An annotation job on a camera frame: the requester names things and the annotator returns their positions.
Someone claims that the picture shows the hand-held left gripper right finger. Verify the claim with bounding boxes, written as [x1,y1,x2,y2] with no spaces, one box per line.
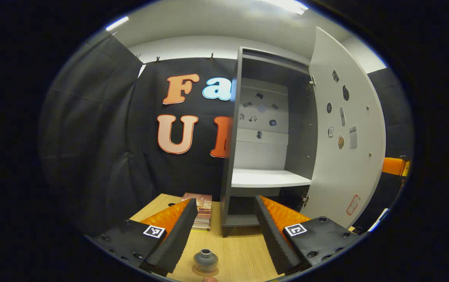
[253,195,360,277]

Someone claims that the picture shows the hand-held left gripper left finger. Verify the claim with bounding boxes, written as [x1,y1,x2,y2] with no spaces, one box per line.
[85,198,199,277]

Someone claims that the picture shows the pink and white bottle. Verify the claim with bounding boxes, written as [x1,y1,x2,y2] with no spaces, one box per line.
[193,249,219,273]

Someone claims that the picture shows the round brown coaster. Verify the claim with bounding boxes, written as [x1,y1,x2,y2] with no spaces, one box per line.
[192,266,220,277]

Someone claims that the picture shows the grey cabinet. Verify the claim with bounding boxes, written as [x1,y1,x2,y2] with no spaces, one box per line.
[220,46,319,237]

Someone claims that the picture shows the white cabinet shelf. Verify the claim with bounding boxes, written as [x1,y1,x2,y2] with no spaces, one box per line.
[231,168,312,188]

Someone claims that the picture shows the thin brown book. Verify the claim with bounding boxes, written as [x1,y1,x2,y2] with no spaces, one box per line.
[193,208,212,228]

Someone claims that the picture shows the brown picture cover book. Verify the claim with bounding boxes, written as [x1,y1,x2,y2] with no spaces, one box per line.
[181,192,213,210]

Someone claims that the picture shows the black backdrop cloth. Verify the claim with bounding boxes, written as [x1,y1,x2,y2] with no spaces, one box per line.
[38,33,237,235]
[352,67,413,231]

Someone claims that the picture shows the ceiling light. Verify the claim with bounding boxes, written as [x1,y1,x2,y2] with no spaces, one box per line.
[260,0,309,15]
[105,16,130,32]

